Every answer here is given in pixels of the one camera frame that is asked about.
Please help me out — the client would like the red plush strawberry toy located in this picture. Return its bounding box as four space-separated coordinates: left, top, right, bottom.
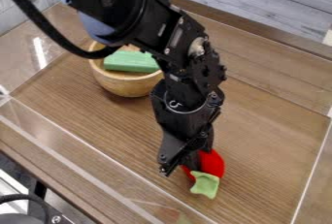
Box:
181 149 226 200

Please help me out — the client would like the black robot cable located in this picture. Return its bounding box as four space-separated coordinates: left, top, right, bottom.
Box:
0 0 122 60

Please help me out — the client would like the wooden bowl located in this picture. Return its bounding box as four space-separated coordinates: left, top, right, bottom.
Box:
90 45 162 98

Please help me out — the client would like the green rectangular block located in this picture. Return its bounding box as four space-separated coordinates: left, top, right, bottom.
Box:
103 50 159 74

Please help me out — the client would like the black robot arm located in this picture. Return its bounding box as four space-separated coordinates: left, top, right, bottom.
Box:
65 0 227 176

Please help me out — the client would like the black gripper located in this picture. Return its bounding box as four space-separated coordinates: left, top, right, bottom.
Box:
150 80 225 176

